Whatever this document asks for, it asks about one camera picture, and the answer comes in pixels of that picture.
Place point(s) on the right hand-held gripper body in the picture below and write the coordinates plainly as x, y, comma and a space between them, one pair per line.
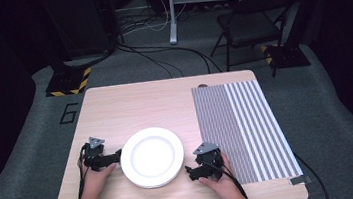
210, 162

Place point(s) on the grey tape piece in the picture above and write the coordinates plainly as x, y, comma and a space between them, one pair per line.
300, 180

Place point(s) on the person's right hand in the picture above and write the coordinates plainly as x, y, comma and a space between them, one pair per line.
226, 184

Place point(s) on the white metal stand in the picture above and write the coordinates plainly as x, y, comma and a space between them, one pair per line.
173, 12

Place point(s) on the black stand with striped base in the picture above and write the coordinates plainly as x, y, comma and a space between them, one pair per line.
68, 81
285, 57

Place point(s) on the person's left hand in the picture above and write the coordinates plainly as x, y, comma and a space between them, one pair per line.
95, 182

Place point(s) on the white plate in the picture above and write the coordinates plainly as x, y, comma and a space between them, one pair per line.
152, 157

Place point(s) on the dark round table knob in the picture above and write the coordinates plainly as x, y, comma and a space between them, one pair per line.
202, 85

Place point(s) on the striped placemat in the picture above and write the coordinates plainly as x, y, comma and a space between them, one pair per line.
245, 132

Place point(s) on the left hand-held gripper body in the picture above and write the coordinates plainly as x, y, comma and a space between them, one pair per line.
94, 154

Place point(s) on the black folding chair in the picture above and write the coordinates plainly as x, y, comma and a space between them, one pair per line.
250, 27

